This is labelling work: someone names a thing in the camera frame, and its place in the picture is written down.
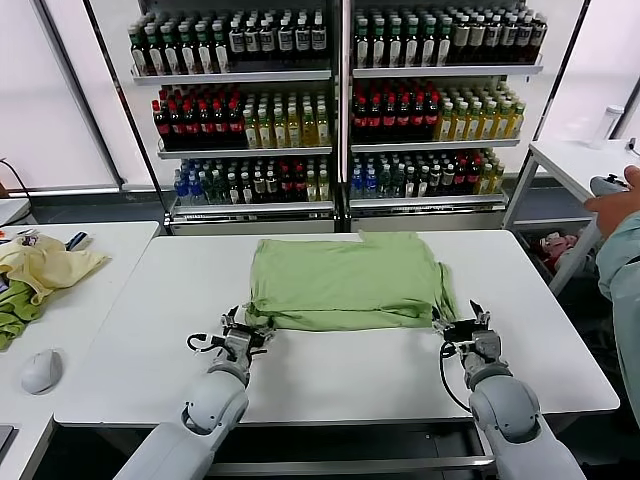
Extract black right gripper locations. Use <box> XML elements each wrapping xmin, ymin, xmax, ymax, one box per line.
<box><xmin>430</xmin><ymin>299</ymin><xmax>493</xmax><ymax>347</ymax></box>

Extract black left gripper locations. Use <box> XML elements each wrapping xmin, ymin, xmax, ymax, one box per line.
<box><xmin>221</xmin><ymin>305</ymin><xmax>277</xmax><ymax>359</ymax></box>

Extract light green t-shirt red print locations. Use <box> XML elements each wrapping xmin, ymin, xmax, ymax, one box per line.
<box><xmin>239</xmin><ymin>230</ymin><xmax>461</xmax><ymax>334</ymax></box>

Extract grey handheld controller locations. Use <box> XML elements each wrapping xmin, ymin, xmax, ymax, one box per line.
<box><xmin>590</xmin><ymin>173</ymin><xmax>632</xmax><ymax>197</ymax></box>

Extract person forearm teal sleeve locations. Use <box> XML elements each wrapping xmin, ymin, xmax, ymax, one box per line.
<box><xmin>596</xmin><ymin>212</ymin><xmax>640</xmax><ymax>416</ymax></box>

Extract person's bare hand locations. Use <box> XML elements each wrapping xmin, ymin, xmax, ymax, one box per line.
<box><xmin>584</xmin><ymin>165</ymin><xmax>640</xmax><ymax>240</ymax></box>

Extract grey storage bin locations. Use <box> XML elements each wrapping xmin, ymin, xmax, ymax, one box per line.
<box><xmin>513</xmin><ymin>227</ymin><xmax>601</xmax><ymax>289</ymax></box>

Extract metal drink shelf rack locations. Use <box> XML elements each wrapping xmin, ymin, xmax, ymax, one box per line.
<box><xmin>85</xmin><ymin>0</ymin><xmax>347</xmax><ymax>237</ymax></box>
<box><xmin>342</xmin><ymin>0</ymin><xmax>592</xmax><ymax>235</ymax></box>

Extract pink red plush toy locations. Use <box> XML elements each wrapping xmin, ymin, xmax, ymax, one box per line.
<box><xmin>538</xmin><ymin>232</ymin><xmax>579</xmax><ymax>266</ymax></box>

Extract silver shelf board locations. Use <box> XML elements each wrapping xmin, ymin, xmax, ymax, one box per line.
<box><xmin>349</xmin><ymin>139</ymin><xmax>521</xmax><ymax>154</ymax></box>
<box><xmin>132</xmin><ymin>69</ymin><xmax>334</xmax><ymax>86</ymax></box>
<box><xmin>157</xmin><ymin>145</ymin><xmax>334</xmax><ymax>160</ymax></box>
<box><xmin>348</xmin><ymin>195</ymin><xmax>507</xmax><ymax>211</ymax></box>
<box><xmin>169</xmin><ymin>199</ymin><xmax>335</xmax><ymax>216</ymax></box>
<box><xmin>352</xmin><ymin>63</ymin><xmax>545</xmax><ymax>80</ymax></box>

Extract white side table right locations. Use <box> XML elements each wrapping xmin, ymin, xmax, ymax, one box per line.
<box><xmin>501</xmin><ymin>138</ymin><xmax>640</xmax><ymax>297</ymax></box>

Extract grey white cloth item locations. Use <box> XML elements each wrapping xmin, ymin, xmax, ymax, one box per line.
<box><xmin>554</xmin><ymin>242</ymin><xmax>601</xmax><ymax>279</ymax></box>

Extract grey main table underframe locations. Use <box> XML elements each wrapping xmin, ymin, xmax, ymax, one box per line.
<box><xmin>104</xmin><ymin>422</ymin><xmax>556</xmax><ymax>476</ymax></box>

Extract navy white striped object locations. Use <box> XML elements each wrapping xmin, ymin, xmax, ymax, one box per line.
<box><xmin>64</xmin><ymin>230</ymin><xmax>95</xmax><ymax>252</ymax></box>

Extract pale yellow garment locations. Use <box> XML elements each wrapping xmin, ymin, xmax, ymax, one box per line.
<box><xmin>0</xmin><ymin>234</ymin><xmax>112</xmax><ymax>307</ymax></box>

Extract white computer mouse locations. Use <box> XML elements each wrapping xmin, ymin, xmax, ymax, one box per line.
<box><xmin>20</xmin><ymin>348</ymin><xmax>65</xmax><ymax>396</ymax></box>

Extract lime green garment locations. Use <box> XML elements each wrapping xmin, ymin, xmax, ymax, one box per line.
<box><xmin>0</xmin><ymin>279</ymin><xmax>46</xmax><ymax>354</ymax></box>

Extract green cap tea bottle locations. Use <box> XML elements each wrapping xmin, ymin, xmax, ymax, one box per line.
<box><xmin>128</xmin><ymin>24</ymin><xmax>151</xmax><ymax>77</ymax></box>
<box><xmin>145</xmin><ymin>24</ymin><xmax>167</xmax><ymax>77</ymax></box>
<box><xmin>369</xmin><ymin>18</ymin><xmax>388</xmax><ymax>70</ymax></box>
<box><xmin>197</xmin><ymin>24</ymin><xmax>216</xmax><ymax>77</ymax></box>
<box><xmin>435</xmin><ymin>18</ymin><xmax>454</xmax><ymax>70</ymax></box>
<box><xmin>403</xmin><ymin>18</ymin><xmax>422</xmax><ymax>70</ymax></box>
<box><xmin>213</xmin><ymin>24</ymin><xmax>232</xmax><ymax>77</ymax></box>
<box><xmin>352</xmin><ymin>18</ymin><xmax>371</xmax><ymax>70</ymax></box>
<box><xmin>386</xmin><ymin>18</ymin><xmax>405</xmax><ymax>70</ymax></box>
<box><xmin>179</xmin><ymin>24</ymin><xmax>200</xmax><ymax>77</ymax></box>
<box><xmin>419</xmin><ymin>18</ymin><xmax>438</xmax><ymax>70</ymax></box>
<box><xmin>162</xmin><ymin>24</ymin><xmax>183</xmax><ymax>77</ymax></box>

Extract white cap dark label bottle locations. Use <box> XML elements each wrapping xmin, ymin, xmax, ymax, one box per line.
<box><xmin>277</xmin><ymin>18</ymin><xmax>295</xmax><ymax>65</ymax></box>
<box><xmin>309</xmin><ymin>18</ymin><xmax>327</xmax><ymax>65</ymax></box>
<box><xmin>293</xmin><ymin>18</ymin><xmax>311</xmax><ymax>65</ymax></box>
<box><xmin>260</xmin><ymin>18</ymin><xmax>278</xmax><ymax>65</ymax></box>
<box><xmin>229</xmin><ymin>18</ymin><xmax>247</xmax><ymax>65</ymax></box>
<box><xmin>245</xmin><ymin>18</ymin><xmax>263</xmax><ymax>65</ymax></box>

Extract tan label dark bottle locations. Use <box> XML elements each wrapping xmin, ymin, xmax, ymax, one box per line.
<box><xmin>468</xmin><ymin>14</ymin><xmax>486</xmax><ymax>64</ymax></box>
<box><xmin>484</xmin><ymin>14</ymin><xmax>502</xmax><ymax>64</ymax></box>
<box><xmin>529</xmin><ymin>14</ymin><xmax>548</xmax><ymax>64</ymax></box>
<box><xmin>515</xmin><ymin>14</ymin><xmax>533</xmax><ymax>64</ymax></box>
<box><xmin>500</xmin><ymin>14</ymin><xmax>518</xmax><ymax>64</ymax></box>
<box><xmin>452</xmin><ymin>14</ymin><xmax>470</xmax><ymax>64</ymax></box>

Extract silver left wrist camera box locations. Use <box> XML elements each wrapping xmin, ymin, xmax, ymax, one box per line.
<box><xmin>223</xmin><ymin>332</ymin><xmax>255</xmax><ymax>361</ymax></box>

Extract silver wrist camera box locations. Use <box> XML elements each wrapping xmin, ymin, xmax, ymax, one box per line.
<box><xmin>467</xmin><ymin>331</ymin><xmax>503</xmax><ymax>362</ymax></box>
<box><xmin>223</xmin><ymin>332</ymin><xmax>255</xmax><ymax>361</ymax></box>

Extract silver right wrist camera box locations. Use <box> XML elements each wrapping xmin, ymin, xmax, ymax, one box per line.
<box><xmin>467</xmin><ymin>331</ymin><xmax>503</xmax><ymax>362</ymax></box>

